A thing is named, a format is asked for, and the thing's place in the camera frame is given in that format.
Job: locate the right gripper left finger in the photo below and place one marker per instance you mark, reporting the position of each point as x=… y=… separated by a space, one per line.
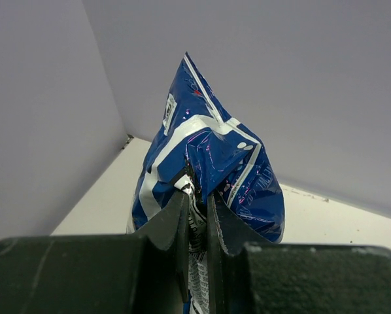
x=142 y=272

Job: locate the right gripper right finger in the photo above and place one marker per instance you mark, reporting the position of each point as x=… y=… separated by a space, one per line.
x=249 y=274

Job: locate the blue chips bag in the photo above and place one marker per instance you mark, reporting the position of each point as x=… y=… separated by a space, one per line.
x=199 y=149

